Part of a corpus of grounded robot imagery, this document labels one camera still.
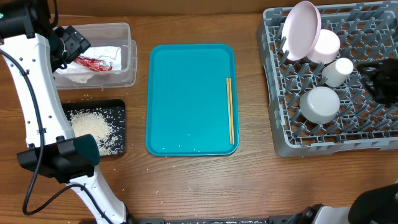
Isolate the red snack wrapper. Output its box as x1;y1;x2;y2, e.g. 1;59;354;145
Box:
74;56;113;72

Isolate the white napkin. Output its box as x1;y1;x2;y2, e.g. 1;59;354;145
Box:
56;46;122;83

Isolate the white paper cup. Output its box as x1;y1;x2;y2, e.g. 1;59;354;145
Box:
322;58;354;87

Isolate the small pink bowl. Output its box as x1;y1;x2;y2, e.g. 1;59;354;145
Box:
306;29;341;64

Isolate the grey-white bowl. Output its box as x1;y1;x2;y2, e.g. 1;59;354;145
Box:
299;86;340;124

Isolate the large white plate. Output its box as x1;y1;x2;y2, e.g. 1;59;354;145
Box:
282;1;321;61

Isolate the wooden chopstick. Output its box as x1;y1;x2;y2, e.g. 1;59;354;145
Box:
226;77;233;145
229;78;234;145

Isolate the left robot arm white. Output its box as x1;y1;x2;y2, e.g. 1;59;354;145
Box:
1;0;134;223

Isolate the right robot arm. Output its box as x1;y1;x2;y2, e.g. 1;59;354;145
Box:
287;58;397;224

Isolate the grey dishwasher rack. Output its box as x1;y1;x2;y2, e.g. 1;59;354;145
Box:
257;1;397;157

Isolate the clear plastic waste bin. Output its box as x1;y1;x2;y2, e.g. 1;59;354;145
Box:
53;22;137;90

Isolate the pile of rice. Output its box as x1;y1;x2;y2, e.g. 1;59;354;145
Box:
68;108;124;156

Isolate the black tray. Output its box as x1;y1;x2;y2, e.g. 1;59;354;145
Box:
62;99;126;156

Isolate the teal plastic tray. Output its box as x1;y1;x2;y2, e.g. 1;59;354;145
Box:
146;44;239;157

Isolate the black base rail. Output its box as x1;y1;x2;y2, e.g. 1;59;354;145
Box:
133;215;292;224

